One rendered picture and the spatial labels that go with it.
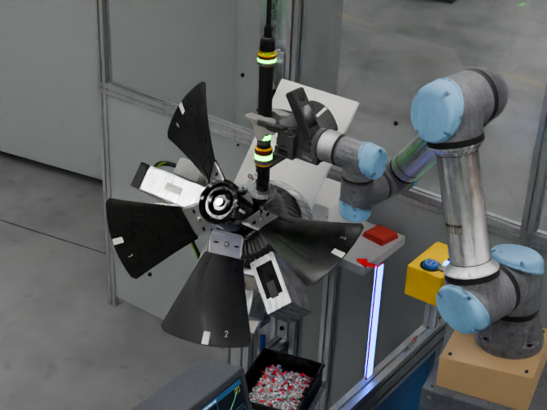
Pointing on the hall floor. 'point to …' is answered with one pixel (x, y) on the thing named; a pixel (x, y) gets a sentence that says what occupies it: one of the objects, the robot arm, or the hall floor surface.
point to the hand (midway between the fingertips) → (255, 111)
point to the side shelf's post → (328, 332)
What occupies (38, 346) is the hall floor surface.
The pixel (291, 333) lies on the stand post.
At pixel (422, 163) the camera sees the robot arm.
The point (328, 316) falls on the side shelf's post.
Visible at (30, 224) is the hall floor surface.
